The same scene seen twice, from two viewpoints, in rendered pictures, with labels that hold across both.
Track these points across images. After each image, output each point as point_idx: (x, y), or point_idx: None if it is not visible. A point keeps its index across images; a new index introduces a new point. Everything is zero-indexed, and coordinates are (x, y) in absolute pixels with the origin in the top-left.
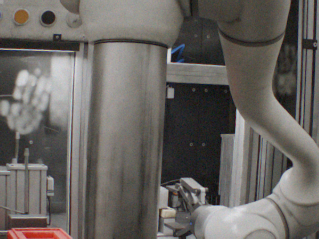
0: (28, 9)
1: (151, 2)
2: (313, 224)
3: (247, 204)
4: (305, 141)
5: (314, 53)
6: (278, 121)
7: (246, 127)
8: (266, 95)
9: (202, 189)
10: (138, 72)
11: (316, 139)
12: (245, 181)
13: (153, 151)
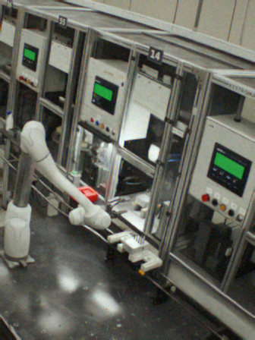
0: (104, 124)
1: (21, 143)
2: (89, 224)
3: (147, 220)
4: (72, 194)
5: (179, 179)
6: (58, 184)
7: (151, 193)
8: (49, 174)
9: (108, 200)
10: (21, 156)
11: (173, 213)
12: (148, 212)
13: (21, 173)
